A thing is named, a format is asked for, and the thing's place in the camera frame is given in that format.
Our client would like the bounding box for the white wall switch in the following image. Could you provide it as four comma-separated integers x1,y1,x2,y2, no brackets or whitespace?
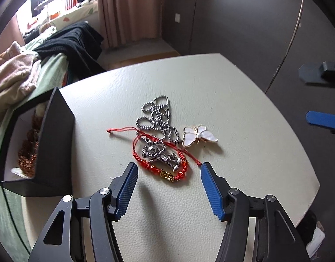
175,13,180,23

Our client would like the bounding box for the beige pink crumpled quilt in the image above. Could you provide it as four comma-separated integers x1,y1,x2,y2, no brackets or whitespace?
0,41,41,112

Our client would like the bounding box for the black jewelry box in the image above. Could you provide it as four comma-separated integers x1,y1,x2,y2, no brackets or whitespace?
0,88,75,197

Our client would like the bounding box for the silver ball chain necklace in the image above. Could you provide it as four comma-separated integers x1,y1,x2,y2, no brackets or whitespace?
135,95,185,173

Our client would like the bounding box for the pink curtain right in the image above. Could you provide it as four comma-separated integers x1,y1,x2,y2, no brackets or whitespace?
98,0,162,48

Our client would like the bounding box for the floral pillow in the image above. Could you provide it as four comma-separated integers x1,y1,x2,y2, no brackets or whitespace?
50,0,100,31

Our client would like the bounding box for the white butterfly brooch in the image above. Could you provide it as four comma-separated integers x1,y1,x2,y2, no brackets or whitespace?
182,125,218,147

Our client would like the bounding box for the green bed sheet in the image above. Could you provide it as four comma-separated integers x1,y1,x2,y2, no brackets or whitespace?
0,27,74,261

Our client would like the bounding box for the black knitted blanket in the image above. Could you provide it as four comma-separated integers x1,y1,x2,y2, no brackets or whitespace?
34,22,105,80

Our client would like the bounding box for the brown rudraksha bead bracelet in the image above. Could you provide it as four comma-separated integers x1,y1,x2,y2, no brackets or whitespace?
17,102,50,178

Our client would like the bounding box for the red string bead bracelet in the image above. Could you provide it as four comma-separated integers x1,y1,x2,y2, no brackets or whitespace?
106,126,203,184

